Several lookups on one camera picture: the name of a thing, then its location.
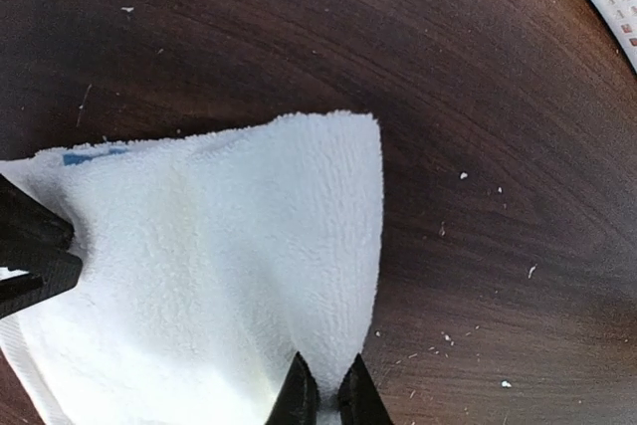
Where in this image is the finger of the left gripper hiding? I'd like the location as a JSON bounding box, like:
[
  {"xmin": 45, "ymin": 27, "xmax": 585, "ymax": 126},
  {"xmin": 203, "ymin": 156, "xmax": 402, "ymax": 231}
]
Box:
[
  {"xmin": 1, "ymin": 248, "xmax": 83, "ymax": 319},
  {"xmin": 1, "ymin": 176, "xmax": 75, "ymax": 266}
]

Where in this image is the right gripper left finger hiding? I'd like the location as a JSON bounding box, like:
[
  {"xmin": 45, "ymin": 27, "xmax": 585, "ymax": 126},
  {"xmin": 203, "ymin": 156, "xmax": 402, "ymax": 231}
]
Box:
[{"xmin": 266, "ymin": 352, "xmax": 319, "ymax": 425}]

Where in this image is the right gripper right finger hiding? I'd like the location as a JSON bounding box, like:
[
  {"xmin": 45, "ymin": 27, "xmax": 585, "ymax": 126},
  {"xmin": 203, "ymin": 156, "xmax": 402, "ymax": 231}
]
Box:
[{"xmin": 337, "ymin": 353, "xmax": 393, "ymax": 425}]

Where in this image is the white towel blue print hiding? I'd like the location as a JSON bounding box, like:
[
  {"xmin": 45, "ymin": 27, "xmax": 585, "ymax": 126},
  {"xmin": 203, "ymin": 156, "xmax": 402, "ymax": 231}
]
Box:
[{"xmin": 1, "ymin": 111, "xmax": 383, "ymax": 424}]

